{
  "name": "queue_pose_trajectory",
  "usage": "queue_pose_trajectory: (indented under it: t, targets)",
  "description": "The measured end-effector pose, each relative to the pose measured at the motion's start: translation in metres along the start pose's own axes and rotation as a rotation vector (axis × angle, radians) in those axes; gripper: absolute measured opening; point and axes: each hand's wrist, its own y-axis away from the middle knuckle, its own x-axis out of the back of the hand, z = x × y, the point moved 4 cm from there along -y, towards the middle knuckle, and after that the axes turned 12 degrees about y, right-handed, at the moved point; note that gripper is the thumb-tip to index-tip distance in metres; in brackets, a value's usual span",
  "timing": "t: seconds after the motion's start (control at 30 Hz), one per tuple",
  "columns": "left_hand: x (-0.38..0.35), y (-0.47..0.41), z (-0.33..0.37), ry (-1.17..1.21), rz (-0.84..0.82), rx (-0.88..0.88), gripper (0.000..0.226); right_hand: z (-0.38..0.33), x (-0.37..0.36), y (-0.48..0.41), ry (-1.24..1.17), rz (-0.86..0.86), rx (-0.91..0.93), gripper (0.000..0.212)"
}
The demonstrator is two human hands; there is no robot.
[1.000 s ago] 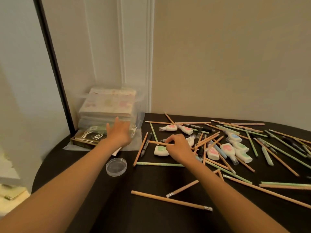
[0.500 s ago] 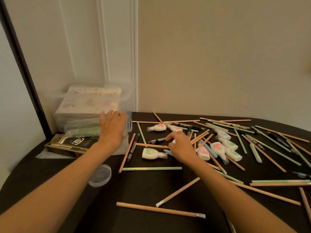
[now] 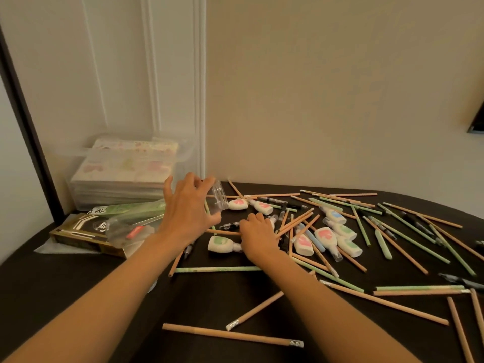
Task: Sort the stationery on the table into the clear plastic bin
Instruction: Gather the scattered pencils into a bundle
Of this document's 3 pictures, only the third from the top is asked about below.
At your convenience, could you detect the black wall television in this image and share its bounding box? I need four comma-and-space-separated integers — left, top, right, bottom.
467, 101, 484, 134

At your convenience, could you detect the black framed panel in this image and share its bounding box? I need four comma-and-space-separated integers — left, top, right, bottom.
0, 28, 65, 223

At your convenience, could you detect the white green correction tape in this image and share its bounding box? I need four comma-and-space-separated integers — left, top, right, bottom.
335, 236, 364, 258
323, 217, 357, 241

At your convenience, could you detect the clear tube of green pens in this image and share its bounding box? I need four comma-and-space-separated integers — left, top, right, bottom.
105, 180, 230, 248

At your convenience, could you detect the light green pencil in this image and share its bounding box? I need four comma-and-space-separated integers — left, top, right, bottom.
375, 285, 465, 291
204, 200, 217, 231
175, 266, 262, 273

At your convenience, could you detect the person's right hand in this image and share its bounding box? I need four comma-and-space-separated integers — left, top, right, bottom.
239, 212, 280, 265

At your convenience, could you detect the clear plastic storage bin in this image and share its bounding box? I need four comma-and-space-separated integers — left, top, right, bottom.
56, 134, 197, 212

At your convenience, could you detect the person's left forearm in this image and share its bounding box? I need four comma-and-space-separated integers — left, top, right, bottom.
4, 234, 190, 363

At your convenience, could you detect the cluster of pencils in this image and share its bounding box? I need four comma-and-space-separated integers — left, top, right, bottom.
246, 189, 484, 295

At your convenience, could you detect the person's left hand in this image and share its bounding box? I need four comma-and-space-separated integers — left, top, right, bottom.
158, 172, 222, 248

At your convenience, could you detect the white blue correction tape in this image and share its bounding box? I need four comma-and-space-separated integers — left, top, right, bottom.
319, 206, 347, 225

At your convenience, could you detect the person's right forearm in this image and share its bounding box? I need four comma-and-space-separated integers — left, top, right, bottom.
261, 253, 420, 363

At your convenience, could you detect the black gold pen box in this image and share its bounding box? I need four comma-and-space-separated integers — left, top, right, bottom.
49, 212, 144, 259

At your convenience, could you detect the green pencil box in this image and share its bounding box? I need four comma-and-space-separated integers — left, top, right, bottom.
87, 199, 167, 220

